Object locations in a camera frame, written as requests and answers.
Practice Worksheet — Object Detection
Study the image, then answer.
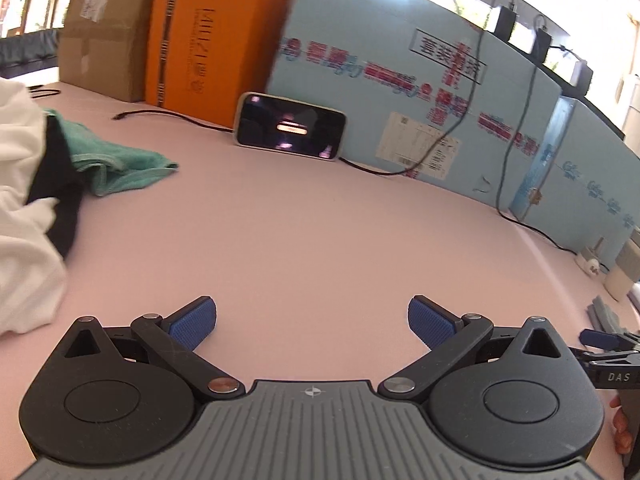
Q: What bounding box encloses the white power adapter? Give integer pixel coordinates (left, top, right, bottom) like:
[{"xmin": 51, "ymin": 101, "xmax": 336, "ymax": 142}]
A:
[{"xmin": 575, "ymin": 237, "xmax": 608, "ymax": 276}]

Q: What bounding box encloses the person's right hand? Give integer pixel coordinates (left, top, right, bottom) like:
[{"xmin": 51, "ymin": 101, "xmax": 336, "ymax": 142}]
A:
[{"xmin": 611, "ymin": 394, "xmax": 635, "ymax": 453}]

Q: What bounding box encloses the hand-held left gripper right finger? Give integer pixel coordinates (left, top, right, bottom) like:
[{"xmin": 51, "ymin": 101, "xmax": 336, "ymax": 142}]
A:
[{"xmin": 382, "ymin": 294, "xmax": 568, "ymax": 402}]

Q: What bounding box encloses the white grey-sleeved tumbler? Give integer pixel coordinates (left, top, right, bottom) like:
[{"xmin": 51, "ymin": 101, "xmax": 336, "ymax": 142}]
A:
[{"xmin": 602, "ymin": 227, "xmax": 640, "ymax": 302}]

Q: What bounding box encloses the white floor air conditioner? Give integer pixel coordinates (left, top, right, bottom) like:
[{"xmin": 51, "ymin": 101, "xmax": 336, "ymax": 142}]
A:
[{"xmin": 614, "ymin": 74, "xmax": 640, "ymax": 111}]

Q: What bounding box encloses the taped light blue cardboard box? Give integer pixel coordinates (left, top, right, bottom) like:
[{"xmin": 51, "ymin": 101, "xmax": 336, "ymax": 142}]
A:
[{"xmin": 265, "ymin": 0, "xmax": 563, "ymax": 211}]

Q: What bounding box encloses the white black-trimmed polo shirt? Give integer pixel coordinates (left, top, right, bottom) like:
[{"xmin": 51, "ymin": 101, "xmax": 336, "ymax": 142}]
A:
[{"xmin": 0, "ymin": 77, "xmax": 85, "ymax": 336}]

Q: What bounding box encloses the green cloth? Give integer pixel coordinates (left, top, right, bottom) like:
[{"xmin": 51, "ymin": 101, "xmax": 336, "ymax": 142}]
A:
[{"xmin": 45, "ymin": 109, "xmax": 180, "ymax": 197}]

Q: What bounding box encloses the white-cased smartphone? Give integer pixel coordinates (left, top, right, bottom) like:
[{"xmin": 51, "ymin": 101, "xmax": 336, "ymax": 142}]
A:
[{"xmin": 234, "ymin": 91, "xmax": 347, "ymax": 161}]

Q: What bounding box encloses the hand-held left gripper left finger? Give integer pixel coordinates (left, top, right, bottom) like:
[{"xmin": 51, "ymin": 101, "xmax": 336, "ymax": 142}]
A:
[{"xmin": 60, "ymin": 294, "xmax": 246, "ymax": 402}]

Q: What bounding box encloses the plain light blue cardboard box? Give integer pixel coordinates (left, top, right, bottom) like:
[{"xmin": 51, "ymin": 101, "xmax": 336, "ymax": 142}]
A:
[{"xmin": 510, "ymin": 95, "xmax": 640, "ymax": 261}]

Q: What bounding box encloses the orange box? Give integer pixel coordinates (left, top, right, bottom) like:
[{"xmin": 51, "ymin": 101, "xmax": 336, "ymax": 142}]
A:
[{"xmin": 145, "ymin": 0, "xmax": 303, "ymax": 131}]

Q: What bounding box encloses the brown cardboard box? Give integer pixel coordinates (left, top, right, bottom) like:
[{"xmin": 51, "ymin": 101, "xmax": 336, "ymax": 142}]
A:
[{"xmin": 57, "ymin": 0, "xmax": 161, "ymax": 103}]

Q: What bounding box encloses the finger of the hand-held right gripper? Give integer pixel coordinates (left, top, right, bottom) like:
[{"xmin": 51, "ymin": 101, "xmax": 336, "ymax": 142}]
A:
[{"xmin": 574, "ymin": 328, "xmax": 640, "ymax": 361}]

